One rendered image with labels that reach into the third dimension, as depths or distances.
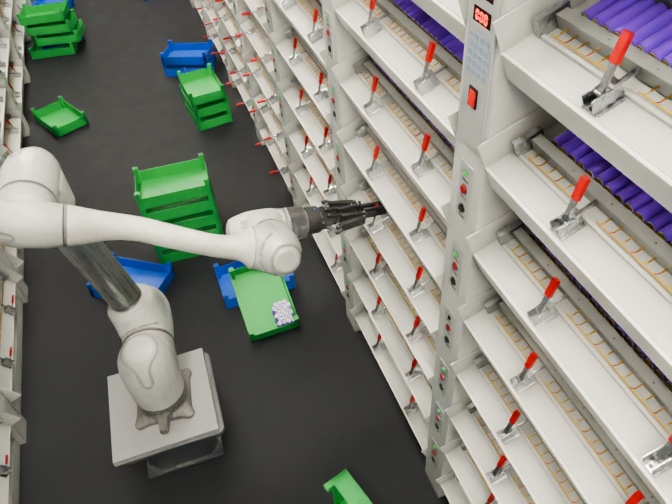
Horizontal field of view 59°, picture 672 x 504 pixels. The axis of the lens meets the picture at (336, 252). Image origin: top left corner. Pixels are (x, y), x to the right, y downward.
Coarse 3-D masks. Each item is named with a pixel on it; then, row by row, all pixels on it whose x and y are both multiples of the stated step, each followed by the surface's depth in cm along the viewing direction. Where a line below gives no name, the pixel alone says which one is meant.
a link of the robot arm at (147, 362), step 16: (144, 336) 172; (160, 336) 178; (128, 352) 169; (144, 352) 169; (160, 352) 171; (128, 368) 168; (144, 368) 168; (160, 368) 170; (176, 368) 177; (128, 384) 171; (144, 384) 170; (160, 384) 172; (176, 384) 178; (144, 400) 174; (160, 400) 176; (176, 400) 181
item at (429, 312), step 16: (352, 192) 183; (384, 240) 168; (400, 240) 165; (384, 256) 164; (400, 256) 162; (400, 272) 159; (432, 288) 152; (416, 304) 151; (432, 304) 149; (432, 320) 147; (432, 336) 140
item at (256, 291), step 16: (240, 272) 243; (256, 272) 245; (240, 288) 241; (256, 288) 242; (272, 288) 242; (240, 304) 233; (256, 304) 239; (272, 304) 239; (256, 320) 235; (272, 320) 236; (256, 336) 228
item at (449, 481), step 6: (450, 474) 174; (438, 480) 174; (444, 480) 176; (450, 480) 177; (456, 480) 174; (444, 486) 176; (450, 486) 176; (456, 486) 175; (444, 492) 175; (450, 492) 175; (456, 492) 174; (462, 492) 173; (450, 498) 174; (456, 498) 173; (462, 498) 172; (468, 498) 171
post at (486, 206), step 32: (512, 0) 77; (512, 96) 87; (480, 160) 96; (480, 192) 99; (448, 224) 115; (480, 224) 104; (448, 256) 120; (448, 288) 125; (480, 288) 117; (448, 352) 137; (448, 384) 143; (448, 416) 150
